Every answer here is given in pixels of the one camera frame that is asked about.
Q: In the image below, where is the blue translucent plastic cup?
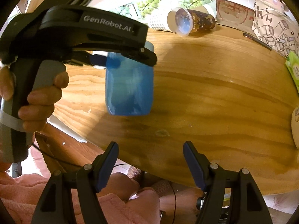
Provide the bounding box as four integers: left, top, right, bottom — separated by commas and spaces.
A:
105, 52, 154, 116

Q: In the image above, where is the grey checked paper cup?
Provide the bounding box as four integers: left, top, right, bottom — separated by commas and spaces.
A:
147, 10, 177, 33

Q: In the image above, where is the dark patterned clear-lid cup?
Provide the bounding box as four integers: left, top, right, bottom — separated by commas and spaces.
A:
175, 8, 216, 36

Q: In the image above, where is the person's left hand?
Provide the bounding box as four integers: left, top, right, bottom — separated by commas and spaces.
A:
0, 65, 70, 173

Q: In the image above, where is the pink fleece clothing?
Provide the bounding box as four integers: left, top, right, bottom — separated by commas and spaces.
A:
0, 163, 162, 224

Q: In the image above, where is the green leaf printed poster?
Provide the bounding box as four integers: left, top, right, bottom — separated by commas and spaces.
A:
112, 0, 216, 21

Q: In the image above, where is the beige round object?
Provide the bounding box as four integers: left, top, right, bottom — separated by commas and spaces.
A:
291, 107, 299, 149

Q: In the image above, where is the green tissue pack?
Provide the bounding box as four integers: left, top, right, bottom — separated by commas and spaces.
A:
285, 51, 299, 93

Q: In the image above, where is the black pen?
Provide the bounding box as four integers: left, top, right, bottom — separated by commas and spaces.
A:
243, 32, 272, 51

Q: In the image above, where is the patterned canvas tote bag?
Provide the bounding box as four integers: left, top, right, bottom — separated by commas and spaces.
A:
252, 0, 298, 57

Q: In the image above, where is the black cable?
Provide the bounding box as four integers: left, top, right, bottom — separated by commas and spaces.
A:
32, 144, 178, 224

